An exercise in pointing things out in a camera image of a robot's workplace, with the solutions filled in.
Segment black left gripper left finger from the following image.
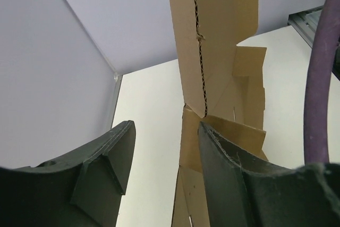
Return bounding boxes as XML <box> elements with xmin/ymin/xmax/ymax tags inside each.
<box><xmin>1</xmin><ymin>120</ymin><xmax>136</xmax><ymax>226</ymax></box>

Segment aluminium frame rail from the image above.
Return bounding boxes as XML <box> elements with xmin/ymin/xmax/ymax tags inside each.
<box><xmin>287</xmin><ymin>6</ymin><xmax>340</xmax><ymax>79</ymax></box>

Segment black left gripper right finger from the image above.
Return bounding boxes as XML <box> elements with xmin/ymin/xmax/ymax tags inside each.
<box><xmin>198</xmin><ymin>123</ymin><xmax>339</xmax><ymax>226</ymax></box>

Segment brown cardboard box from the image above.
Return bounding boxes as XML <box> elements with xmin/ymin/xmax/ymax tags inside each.
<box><xmin>169</xmin><ymin>0</ymin><xmax>266</xmax><ymax>226</ymax></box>

